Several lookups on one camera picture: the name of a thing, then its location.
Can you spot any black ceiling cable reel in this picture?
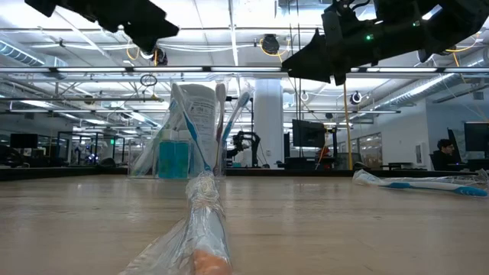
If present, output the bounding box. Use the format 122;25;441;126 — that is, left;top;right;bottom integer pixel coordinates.
261;33;281;56
139;47;169;66

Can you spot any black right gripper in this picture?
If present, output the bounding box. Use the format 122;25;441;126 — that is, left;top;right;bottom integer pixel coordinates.
282;0;425;86

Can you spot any black aluminium table frame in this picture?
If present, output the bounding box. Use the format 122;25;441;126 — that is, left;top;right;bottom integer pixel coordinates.
0;166;489;181

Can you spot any white building column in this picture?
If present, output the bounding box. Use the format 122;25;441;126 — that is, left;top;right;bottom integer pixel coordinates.
253;78;285;170

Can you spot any yellow hanging cable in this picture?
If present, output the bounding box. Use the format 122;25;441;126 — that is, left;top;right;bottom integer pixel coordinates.
341;82;354;171

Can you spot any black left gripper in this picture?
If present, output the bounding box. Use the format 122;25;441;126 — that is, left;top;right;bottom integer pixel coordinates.
24;0;180;54

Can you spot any black monitor on stand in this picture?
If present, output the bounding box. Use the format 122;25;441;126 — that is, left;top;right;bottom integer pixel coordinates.
291;118;327;149

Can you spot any black desk monitor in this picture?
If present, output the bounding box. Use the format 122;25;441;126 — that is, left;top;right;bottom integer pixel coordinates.
463;121;489;153
9;133;39;150

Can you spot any orange toothbrush in clear wrap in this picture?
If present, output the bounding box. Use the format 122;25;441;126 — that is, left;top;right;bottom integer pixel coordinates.
118;170;234;275

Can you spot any person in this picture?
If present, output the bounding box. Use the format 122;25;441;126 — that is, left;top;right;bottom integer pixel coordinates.
430;138;468;172

